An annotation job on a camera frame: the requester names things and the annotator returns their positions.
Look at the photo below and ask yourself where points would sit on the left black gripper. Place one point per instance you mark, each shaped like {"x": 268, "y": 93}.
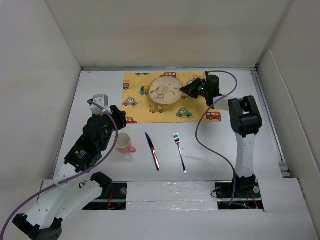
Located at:
{"x": 118, "y": 116}

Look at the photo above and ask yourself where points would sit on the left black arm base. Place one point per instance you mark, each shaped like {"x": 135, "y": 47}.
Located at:
{"x": 113, "y": 199}

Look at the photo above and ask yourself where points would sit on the iridescent fork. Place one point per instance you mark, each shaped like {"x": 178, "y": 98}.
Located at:
{"x": 177, "y": 142}

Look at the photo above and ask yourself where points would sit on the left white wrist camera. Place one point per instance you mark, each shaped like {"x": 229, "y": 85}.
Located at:
{"x": 99, "y": 105}

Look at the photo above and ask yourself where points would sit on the pink ceramic mug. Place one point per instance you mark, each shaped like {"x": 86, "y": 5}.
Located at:
{"x": 124, "y": 144}

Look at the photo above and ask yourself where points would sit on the beige bird-pattern plate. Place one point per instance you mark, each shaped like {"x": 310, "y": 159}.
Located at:
{"x": 165, "y": 90}

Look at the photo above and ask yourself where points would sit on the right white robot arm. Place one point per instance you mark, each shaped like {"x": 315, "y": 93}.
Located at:
{"x": 245, "y": 121}

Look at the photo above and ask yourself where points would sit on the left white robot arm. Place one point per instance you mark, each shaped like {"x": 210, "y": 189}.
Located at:
{"x": 74, "y": 187}

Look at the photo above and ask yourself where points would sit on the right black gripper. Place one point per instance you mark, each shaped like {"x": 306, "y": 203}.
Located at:
{"x": 190, "y": 89}

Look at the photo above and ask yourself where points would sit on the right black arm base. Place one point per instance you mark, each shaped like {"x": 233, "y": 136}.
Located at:
{"x": 245, "y": 196}

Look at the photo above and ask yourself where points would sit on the iridescent table knife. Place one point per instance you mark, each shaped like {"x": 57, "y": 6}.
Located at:
{"x": 153, "y": 151}

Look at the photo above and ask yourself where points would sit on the yellow car-print cloth placemat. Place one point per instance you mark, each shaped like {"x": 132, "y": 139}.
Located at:
{"x": 140, "y": 109}

